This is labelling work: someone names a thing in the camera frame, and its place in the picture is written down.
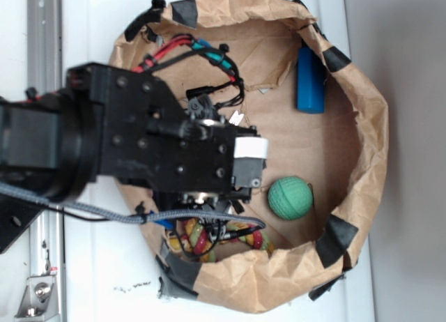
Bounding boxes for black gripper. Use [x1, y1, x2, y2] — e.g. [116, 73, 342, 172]
[91, 64, 270, 208]

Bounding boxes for silver keys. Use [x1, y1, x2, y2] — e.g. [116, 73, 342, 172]
[229, 110, 245, 126]

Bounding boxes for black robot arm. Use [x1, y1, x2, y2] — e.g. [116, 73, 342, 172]
[1, 63, 268, 201]

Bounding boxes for green rubber ball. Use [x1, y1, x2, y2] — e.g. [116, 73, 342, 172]
[268, 176, 314, 220]

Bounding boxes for blue plastic block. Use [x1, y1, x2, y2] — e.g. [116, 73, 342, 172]
[297, 47, 325, 114]

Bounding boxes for brown paper-lined bin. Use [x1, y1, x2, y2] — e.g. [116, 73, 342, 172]
[109, 0, 389, 313]

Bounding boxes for red and teal wire bundle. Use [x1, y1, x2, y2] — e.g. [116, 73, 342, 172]
[131, 33, 246, 107]

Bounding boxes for multicoloured rope toy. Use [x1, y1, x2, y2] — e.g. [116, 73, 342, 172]
[166, 218, 275, 263]

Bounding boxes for grey braided cable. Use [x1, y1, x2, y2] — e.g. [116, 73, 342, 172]
[0, 181, 267, 232]

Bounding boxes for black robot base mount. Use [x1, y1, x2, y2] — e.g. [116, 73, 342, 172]
[0, 195, 43, 254]

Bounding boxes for aluminium rail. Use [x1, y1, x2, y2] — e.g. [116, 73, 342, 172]
[27, 0, 66, 321]

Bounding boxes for metal corner bracket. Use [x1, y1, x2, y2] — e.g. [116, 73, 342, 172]
[14, 275, 59, 321]

